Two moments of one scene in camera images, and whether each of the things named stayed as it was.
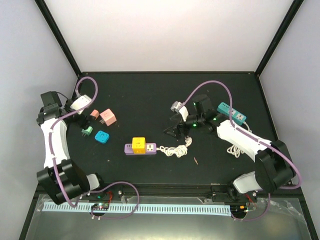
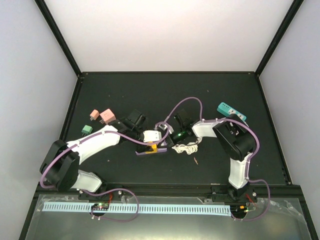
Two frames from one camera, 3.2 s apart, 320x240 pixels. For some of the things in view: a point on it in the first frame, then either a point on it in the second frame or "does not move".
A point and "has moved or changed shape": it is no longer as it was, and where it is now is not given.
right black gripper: x=177 y=131 to x=172 y=142
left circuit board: x=100 y=206 does not move
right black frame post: x=290 y=16 does not move
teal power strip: x=238 y=117 does not move
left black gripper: x=87 y=123 to x=143 y=148
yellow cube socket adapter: x=138 y=145 has moved or changed shape
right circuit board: x=239 y=209 does not move
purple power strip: x=151 y=149 has moved or changed shape
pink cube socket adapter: x=108 y=117 does not move
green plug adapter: x=87 y=131 does not move
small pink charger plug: x=95 y=113 does not move
